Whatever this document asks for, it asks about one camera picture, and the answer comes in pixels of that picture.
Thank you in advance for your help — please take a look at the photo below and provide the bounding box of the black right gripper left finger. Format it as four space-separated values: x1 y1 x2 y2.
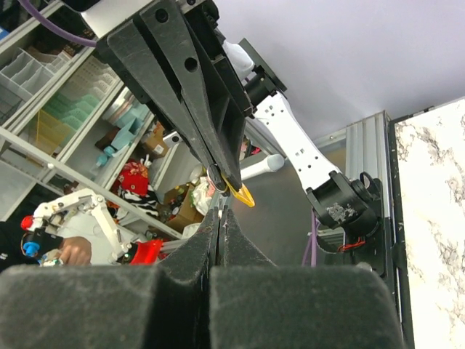
1 209 219 348

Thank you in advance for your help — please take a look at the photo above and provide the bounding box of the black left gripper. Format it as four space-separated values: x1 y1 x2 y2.
97 1 253 190

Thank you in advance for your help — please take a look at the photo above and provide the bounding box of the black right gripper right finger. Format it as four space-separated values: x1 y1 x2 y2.
210 210 405 348

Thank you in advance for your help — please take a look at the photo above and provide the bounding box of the yellow-capped key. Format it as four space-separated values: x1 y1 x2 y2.
222 176 255 207

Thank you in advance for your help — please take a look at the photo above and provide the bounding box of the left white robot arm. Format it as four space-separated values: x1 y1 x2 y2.
82 1 382 239

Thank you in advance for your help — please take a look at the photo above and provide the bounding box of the person's hand in background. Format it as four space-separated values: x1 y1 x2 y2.
60 236 92 266

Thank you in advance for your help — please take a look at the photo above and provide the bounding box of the cardboard box on shelf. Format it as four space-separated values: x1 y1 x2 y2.
142 122 169 159

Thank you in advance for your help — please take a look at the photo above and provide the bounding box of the white metal storage shelf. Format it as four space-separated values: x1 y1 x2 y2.
0 0 190 241

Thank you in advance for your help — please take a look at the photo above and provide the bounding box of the red patterned fabric item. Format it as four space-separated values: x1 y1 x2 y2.
111 161 149 196

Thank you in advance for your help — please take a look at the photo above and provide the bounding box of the white and red teleoperation device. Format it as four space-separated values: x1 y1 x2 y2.
21 189 163 266

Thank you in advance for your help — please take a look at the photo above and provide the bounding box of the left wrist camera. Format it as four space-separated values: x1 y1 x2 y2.
163 132 182 148

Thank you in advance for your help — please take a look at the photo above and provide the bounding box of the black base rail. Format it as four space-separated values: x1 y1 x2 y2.
387 121 415 348

